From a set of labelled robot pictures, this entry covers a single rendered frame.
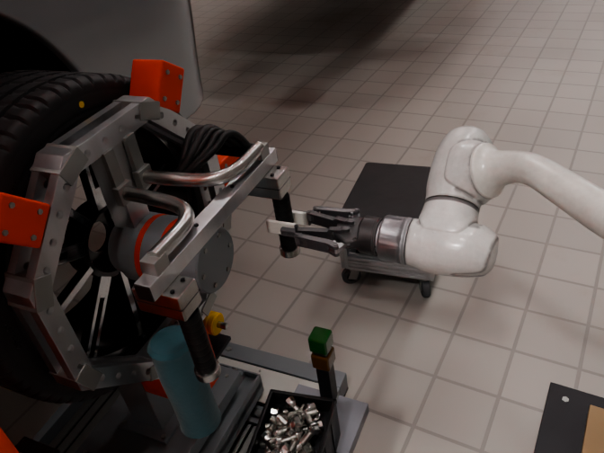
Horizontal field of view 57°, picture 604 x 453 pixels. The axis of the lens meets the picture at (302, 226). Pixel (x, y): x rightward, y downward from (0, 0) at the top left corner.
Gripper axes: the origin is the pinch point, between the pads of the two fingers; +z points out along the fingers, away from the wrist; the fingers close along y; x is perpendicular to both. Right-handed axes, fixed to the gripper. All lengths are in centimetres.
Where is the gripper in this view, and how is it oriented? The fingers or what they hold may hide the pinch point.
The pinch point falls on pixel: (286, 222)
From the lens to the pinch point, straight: 115.6
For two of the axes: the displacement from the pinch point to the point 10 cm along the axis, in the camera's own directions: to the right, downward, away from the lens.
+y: 4.0, -5.8, 7.1
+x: -1.3, -8.0, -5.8
